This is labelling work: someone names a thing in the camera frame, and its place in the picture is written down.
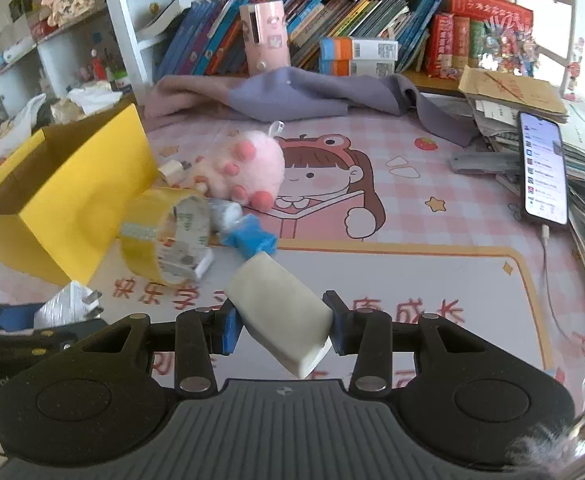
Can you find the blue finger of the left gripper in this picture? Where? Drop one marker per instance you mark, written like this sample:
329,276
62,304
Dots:
18,316

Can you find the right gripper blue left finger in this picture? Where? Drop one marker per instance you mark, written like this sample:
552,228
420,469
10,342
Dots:
225,329

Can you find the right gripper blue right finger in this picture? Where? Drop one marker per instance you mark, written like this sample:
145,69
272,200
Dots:
344,331

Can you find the white rectangular eraser block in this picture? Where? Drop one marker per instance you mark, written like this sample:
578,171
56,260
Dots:
282,314

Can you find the blue plastic clip toy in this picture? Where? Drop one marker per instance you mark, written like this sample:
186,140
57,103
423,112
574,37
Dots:
248,238

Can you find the small grey labelled bottle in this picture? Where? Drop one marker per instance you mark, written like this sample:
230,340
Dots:
224,214

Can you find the yellow tape roll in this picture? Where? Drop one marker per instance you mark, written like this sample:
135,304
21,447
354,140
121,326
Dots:
165,236

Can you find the pink plush paw toy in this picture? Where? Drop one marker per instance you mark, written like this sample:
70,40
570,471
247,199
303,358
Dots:
247,168

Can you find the yellow cardboard box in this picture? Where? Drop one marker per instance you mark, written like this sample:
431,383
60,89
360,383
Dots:
65,190

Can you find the pink cartoon table mat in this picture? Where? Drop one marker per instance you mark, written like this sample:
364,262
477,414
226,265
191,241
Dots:
371,209

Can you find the white charger plug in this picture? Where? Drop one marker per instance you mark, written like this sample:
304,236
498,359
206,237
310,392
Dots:
173,172

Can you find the grey stapler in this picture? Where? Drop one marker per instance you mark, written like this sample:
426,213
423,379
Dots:
485,163

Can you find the pile of clothes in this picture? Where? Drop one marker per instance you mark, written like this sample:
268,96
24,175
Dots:
42,111

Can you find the purple grey cloth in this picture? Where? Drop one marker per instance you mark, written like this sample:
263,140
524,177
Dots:
289,94

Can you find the smartphone with lit screen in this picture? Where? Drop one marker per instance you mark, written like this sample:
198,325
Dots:
544,189

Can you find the stack of papers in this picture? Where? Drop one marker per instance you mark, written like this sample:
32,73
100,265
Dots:
497,123

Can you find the orange white carton boxes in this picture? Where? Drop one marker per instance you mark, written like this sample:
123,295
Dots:
346,56

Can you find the white bookshelf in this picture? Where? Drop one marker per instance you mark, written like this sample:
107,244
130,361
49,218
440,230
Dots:
122,20

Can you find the brown paper envelope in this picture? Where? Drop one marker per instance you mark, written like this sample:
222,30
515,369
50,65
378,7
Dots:
519,91

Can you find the pink rectangular case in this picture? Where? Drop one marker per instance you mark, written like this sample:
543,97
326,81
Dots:
265,36

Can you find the red book set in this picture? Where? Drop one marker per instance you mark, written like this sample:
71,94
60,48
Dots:
490,34

